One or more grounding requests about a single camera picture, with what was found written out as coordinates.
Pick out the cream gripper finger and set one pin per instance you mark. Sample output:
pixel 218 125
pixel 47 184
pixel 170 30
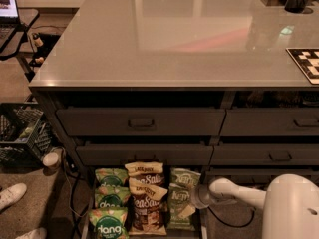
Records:
pixel 187 211

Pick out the green jalapeno kettle chip bag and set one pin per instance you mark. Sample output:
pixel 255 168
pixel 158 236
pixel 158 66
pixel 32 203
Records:
pixel 178 198

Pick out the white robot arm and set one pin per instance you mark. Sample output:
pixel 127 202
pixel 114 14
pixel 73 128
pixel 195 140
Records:
pixel 290 204

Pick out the rear green kettle chip bag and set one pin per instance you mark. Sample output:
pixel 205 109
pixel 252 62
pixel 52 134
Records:
pixel 185 177

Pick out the front brown sea salt bag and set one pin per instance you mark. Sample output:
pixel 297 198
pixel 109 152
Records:
pixel 147 200

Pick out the brown sea salt bag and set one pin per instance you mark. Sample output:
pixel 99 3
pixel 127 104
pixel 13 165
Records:
pixel 147 200
pixel 146 172

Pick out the rear brown sea salt bag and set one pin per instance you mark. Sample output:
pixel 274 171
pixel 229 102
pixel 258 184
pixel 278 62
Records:
pixel 146 172

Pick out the middle right dark drawer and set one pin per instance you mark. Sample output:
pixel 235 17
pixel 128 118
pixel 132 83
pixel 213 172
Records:
pixel 265 154

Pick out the front green dang bag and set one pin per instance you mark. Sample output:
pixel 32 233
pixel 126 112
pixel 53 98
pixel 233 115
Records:
pixel 109 222

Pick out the green dang bag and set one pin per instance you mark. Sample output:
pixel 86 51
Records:
pixel 111 196
pixel 109 222
pixel 111 176

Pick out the middle green dang bag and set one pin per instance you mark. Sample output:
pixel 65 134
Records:
pixel 111 196

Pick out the rear green dang bag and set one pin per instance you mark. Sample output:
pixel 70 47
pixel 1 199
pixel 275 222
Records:
pixel 111 176

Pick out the top left dark drawer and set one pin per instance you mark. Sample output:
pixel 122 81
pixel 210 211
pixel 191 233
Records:
pixel 141 121

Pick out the top right dark drawer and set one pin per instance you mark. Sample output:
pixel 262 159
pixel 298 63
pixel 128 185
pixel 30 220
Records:
pixel 271 122

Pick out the open bottom left drawer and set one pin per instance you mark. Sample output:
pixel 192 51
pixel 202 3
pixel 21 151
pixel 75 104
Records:
pixel 170 234

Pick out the middle left dark drawer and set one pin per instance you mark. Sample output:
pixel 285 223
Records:
pixel 169 154

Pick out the dark counter cabinet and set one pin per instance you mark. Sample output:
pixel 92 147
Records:
pixel 211 54

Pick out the white paper cup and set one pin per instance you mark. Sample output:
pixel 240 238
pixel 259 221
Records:
pixel 52 160

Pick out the white shoe lower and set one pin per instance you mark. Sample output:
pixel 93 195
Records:
pixel 38 233

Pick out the black plastic crate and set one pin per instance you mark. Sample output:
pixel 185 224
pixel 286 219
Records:
pixel 25 135

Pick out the checkered marker board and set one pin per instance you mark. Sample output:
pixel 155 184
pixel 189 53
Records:
pixel 307 60

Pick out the black laptop stand table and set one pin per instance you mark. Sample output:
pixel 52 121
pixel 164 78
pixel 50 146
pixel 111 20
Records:
pixel 12 49

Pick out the open laptop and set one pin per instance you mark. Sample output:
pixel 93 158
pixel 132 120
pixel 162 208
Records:
pixel 9 21

